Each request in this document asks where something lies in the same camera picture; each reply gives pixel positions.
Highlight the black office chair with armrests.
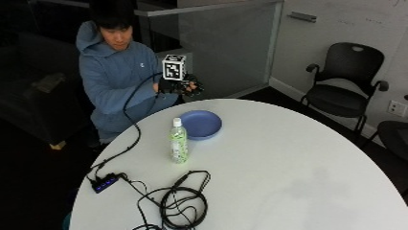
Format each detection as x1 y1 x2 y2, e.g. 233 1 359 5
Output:
298 41 391 136

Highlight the person in blue hoodie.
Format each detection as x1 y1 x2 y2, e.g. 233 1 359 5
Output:
76 5 189 146

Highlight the blue plate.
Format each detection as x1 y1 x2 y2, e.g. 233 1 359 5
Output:
177 109 225 142

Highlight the black glove cable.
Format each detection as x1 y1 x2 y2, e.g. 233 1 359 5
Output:
87 72 166 180

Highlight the white cube with black markers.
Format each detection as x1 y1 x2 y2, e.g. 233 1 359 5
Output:
161 54 188 81

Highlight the white wall outlet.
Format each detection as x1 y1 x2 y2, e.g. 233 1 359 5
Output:
387 100 408 118

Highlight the glass partition with metal frame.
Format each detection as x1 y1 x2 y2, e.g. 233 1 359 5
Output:
134 0 286 99

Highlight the clear bottle with green label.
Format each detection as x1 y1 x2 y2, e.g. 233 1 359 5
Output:
169 117 190 165

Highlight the coiled black cable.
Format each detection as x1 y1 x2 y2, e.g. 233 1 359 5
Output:
120 170 213 230

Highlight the black hub with blue lights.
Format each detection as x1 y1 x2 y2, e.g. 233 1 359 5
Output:
89 172 121 195

